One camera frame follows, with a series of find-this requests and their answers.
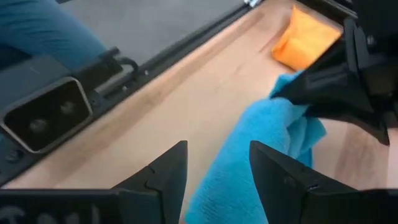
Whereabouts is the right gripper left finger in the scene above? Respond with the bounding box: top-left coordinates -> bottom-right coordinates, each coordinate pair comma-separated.
111,140 -> 189,224

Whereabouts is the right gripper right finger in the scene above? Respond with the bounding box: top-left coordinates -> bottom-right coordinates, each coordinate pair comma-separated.
249,140 -> 365,224

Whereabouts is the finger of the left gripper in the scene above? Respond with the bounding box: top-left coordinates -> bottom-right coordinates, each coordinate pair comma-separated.
305,105 -> 391,146
270,40 -> 376,108

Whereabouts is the blue microfiber towel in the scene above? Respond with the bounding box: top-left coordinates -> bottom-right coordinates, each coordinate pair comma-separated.
184,70 -> 328,224

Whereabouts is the orange microfiber towel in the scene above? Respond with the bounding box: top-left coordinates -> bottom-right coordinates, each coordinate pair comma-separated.
271,4 -> 343,72

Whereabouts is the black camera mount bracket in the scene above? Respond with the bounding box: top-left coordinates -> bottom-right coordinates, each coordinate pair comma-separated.
0,46 -> 147,187

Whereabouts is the black aluminium table frame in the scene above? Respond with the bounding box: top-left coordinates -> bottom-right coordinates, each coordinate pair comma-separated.
0,0 -> 358,189

